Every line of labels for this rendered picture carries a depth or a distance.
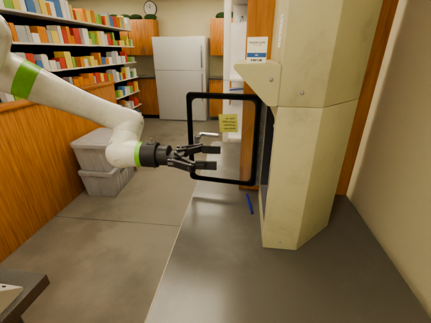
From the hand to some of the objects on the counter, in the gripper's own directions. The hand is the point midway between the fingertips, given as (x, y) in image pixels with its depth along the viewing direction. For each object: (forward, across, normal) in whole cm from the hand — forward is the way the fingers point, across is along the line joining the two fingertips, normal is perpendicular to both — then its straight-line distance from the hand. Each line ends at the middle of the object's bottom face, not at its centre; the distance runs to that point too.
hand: (215, 157), depth 84 cm
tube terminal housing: (+30, +1, +26) cm, 40 cm away
